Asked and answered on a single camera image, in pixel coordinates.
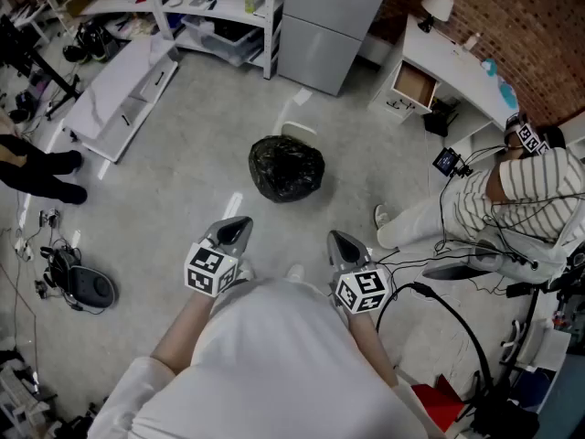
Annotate teal items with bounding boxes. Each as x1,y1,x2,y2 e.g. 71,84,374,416
482,58,520,108

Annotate small black monitor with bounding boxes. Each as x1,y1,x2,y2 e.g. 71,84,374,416
431,146,473,178

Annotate thick black hose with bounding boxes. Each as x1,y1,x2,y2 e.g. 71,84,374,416
375,281,495,397

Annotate white shelving unit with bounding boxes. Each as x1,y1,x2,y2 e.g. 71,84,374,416
31,0,287,80

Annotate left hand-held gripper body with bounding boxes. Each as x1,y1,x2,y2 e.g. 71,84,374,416
184,216,254,298

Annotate white shade table lamp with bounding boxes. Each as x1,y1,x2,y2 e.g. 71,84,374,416
418,0,455,35

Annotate grey refrigerator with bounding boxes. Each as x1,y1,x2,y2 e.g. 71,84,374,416
277,0,398,97

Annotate person's right forearm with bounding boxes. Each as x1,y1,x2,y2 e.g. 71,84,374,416
345,309,399,388

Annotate clear plastic storage bin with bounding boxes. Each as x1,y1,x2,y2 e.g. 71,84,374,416
181,15,264,67

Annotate person's left forearm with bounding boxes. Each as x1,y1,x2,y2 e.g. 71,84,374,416
150,286,221,375

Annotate black garbage bag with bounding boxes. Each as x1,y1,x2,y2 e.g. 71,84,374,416
248,135,326,204

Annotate white low cabinet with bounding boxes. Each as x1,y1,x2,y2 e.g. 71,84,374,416
62,38,179,164

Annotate black metal stand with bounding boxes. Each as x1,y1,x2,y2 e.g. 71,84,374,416
0,14,83,121

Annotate white bin lid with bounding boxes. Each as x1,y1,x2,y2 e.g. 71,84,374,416
281,121,319,144

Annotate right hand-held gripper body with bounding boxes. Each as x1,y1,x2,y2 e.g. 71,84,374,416
327,230,391,314

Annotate black helmet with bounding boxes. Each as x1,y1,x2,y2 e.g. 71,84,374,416
7,90,38,123

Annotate white desk with drawer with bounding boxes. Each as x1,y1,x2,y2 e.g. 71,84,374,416
367,14,522,155

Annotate red box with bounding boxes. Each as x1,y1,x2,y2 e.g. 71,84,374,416
410,375,468,434

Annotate person's white shirt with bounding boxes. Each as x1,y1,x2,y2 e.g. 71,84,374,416
86,276,450,439

